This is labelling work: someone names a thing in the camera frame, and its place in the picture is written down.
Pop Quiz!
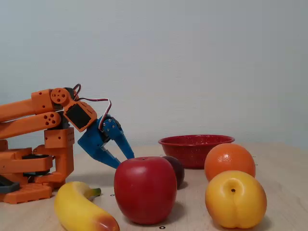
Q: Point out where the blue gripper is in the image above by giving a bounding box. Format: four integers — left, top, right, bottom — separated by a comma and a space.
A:
77, 116, 135, 169

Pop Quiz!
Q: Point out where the yellow toy peach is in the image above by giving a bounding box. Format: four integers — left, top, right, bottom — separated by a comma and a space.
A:
205, 170, 268, 229

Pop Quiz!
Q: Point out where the orange robot base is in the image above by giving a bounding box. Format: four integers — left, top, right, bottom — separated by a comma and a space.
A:
0, 139, 53, 205

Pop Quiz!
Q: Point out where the red speckled enamel bowl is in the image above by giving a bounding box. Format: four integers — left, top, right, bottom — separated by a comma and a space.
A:
158, 134, 235, 169

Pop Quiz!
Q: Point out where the red toy apple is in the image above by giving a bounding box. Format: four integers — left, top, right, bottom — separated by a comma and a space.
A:
114, 156, 178, 225

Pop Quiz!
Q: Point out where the dark purple toy plum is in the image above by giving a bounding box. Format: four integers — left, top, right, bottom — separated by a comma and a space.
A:
162, 155, 185, 190

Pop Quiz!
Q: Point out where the yellow toy banana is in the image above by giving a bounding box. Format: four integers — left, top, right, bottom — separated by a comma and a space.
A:
54, 181, 120, 231

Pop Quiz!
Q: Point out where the dark grey table clamp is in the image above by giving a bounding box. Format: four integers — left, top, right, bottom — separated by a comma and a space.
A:
0, 175, 20, 194

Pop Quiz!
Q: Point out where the toy orange fruit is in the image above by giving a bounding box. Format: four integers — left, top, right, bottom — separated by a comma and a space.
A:
204, 143, 256, 182

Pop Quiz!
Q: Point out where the red white black servo cable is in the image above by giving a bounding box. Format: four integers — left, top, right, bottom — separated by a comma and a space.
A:
72, 83, 82, 100
78, 97, 113, 129

